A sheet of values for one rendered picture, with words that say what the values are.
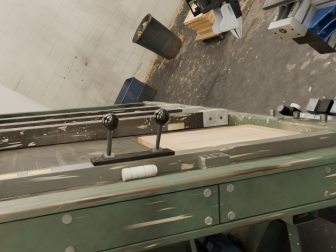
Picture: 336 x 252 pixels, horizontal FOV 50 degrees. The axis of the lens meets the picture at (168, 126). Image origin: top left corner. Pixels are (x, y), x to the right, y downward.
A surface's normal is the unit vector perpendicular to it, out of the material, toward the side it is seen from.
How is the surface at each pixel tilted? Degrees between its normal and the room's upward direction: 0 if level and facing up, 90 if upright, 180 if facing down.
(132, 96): 90
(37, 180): 90
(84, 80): 90
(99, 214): 90
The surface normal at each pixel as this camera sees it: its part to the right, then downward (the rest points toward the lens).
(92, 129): 0.37, 0.10
